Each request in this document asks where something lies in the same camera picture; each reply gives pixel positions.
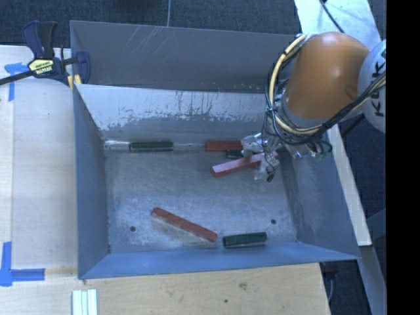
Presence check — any clear flat block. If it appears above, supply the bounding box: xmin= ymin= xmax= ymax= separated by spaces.
xmin=104 ymin=140 xmax=132 ymax=151

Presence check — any red-brown block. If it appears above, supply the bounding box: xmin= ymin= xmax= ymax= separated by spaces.
xmin=150 ymin=207 xmax=219 ymax=246
xmin=211 ymin=152 xmax=280 ymax=179
xmin=205 ymin=140 xmax=244 ymax=152

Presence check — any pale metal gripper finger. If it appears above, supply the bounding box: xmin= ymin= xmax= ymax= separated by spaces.
xmin=253 ymin=152 xmax=280 ymax=181
xmin=240 ymin=133 xmax=264 ymax=158

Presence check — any pale wood board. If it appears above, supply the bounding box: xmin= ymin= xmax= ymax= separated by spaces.
xmin=11 ymin=77 xmax=79 ymax=272

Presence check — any grey metal bin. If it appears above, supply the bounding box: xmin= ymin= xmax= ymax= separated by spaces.
xmin=69 ymin=20 xmax=362 ymax=280

